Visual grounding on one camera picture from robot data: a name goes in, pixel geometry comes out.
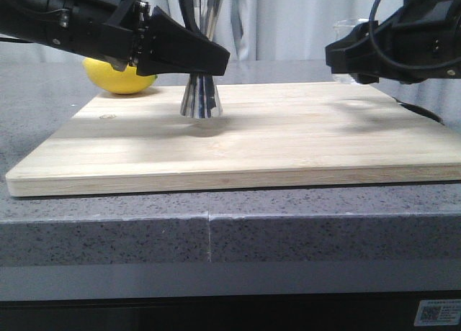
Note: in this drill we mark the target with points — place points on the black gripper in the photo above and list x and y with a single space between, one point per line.
113 31
421 40

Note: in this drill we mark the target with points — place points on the steel double jigger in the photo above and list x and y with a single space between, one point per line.
201 99

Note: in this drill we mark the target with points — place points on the yellow lemon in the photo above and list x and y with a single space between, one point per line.
126 82

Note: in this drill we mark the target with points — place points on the wooden cutting board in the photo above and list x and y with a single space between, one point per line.
280 134

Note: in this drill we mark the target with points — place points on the grey curtain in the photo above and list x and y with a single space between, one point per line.
248 29

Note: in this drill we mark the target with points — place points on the white QR label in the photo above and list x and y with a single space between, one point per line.
437 312

